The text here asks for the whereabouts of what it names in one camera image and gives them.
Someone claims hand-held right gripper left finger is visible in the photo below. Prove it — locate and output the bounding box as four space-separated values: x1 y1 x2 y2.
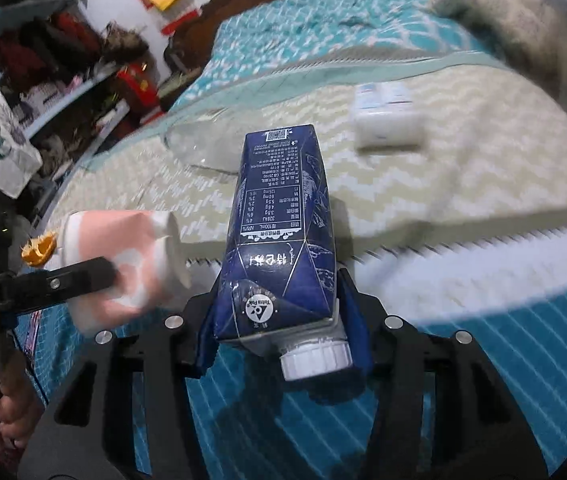
17 287 224 480

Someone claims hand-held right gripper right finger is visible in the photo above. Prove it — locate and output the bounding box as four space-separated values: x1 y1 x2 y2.
336 267 548 480

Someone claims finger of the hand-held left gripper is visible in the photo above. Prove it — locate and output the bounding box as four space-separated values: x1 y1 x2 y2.
8 256 120 317

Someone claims dark blue milk carton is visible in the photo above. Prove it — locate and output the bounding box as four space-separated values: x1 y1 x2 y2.
212 124 354 382

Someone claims person's left hand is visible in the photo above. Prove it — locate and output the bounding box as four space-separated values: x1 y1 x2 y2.
0 359 46 454

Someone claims orange peel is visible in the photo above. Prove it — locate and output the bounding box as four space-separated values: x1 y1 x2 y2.
20 231 59 267

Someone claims clear plastic bottle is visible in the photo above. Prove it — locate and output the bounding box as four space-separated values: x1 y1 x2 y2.
163 107 245 177

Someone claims red bag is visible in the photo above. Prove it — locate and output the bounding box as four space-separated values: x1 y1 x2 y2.
115 60 160 109

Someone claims cluttered metal shelf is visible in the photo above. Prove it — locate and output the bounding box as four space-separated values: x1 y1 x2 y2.
0 0 165 211

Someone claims white small carton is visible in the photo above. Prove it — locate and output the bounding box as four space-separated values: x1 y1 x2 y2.
352 81 427 150

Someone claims brown handbag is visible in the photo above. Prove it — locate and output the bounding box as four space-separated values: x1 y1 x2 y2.
100 22 150 62

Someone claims carved wooden headboard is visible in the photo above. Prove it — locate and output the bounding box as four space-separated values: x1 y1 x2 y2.
163 0 357 75

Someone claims teal patterned quilt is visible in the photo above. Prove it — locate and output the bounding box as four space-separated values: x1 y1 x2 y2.
169 0 507 117

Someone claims grey patterned pillow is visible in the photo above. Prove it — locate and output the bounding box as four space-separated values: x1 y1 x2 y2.
428 0 567 128

